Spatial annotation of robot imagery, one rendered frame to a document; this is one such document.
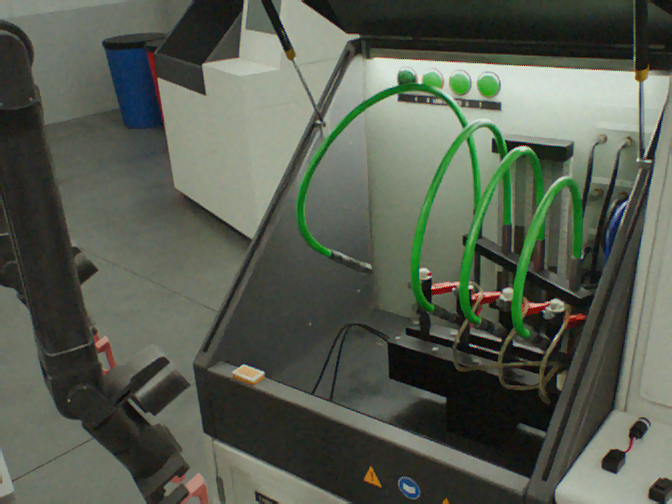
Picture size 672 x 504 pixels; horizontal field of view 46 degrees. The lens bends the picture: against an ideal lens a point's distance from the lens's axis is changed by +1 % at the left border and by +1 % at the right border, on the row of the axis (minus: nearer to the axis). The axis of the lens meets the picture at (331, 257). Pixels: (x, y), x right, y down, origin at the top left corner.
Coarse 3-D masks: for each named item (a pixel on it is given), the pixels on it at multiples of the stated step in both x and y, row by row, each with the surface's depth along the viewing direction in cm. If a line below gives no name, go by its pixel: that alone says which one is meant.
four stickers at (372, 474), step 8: (368, 464) 125; (368, 472) 126; (376, 472) 125; (368, 480) 126; (376, 480) 125; (400, 480) 122; (408, 480) 121; (416, 480) 120; (400, 488) 122; (408, 488) 121; (416, 488) 120; (408, 496) 122; (416, 496) 121; (440, 496) 118; (448, 496) 117
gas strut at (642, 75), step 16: (640, 0) 101; (640, 16) 102; (640, 32) 104; (640, 48) 106; (640, 64) 108; (640, 80) 109; (640, 96) 112; (640, 112) 114; (640, 128) 116; (640, 144) 118; (640, 160) 120
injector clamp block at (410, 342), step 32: (416, 320) 148; (416, 352) 139; (448, 352) 137; (480, 352) 138; (416, 384) 141; (448, 384) 137; (480, 384) 132; (512, 384) 128; (448, 416) 140; (480, 416) 135; (512, 416) 131; (544, 416) 127
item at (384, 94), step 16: (384, 96) 130; (448, 96) 137; (352, 112) 129; (336, 128) 128; (320, 144) 128; (304, 176) 128; (304, 192) 129; (480, 192) 148; (304, 208) 130; (304, 224) 131
